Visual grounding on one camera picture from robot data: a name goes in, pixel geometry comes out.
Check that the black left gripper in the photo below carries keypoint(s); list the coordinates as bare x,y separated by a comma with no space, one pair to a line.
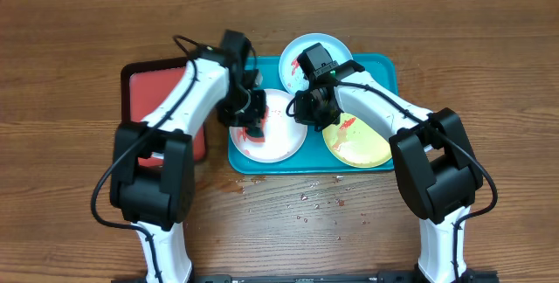
252,119

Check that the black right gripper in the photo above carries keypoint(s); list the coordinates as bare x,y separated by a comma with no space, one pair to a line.
310,117

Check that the black-handled scrub brush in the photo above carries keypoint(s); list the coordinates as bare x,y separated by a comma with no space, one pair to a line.
254,134

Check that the white plate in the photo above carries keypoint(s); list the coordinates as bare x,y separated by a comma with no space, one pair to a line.
283,136

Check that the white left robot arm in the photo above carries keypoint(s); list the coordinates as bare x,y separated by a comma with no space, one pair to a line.
152,177

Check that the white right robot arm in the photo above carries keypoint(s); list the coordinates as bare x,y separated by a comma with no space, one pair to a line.
435,167

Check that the teal plastic serving tray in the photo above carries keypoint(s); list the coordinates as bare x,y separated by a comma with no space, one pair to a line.
313,157

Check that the light blue plate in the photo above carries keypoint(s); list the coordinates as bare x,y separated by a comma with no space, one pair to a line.
290,73

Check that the yellow-green plate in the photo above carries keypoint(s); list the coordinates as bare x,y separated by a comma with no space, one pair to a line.
356,144

